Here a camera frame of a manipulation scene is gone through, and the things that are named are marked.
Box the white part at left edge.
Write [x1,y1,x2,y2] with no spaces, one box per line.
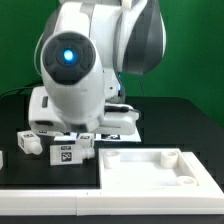
[0,151,3,170]

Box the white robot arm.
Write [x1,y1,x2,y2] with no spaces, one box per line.
[29,0,166,135]

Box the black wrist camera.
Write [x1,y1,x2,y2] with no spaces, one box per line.
[104,105,129,113]

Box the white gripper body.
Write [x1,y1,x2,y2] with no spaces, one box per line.
[28,87,140,135]

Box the white sheet with tags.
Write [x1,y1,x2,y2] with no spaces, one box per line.
[54,129,141,142]

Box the white obstacle fence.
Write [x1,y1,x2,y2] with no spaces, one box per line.
[0,151,224,215]

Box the white square tabletop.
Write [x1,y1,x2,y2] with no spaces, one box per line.
[99,148,198,192]

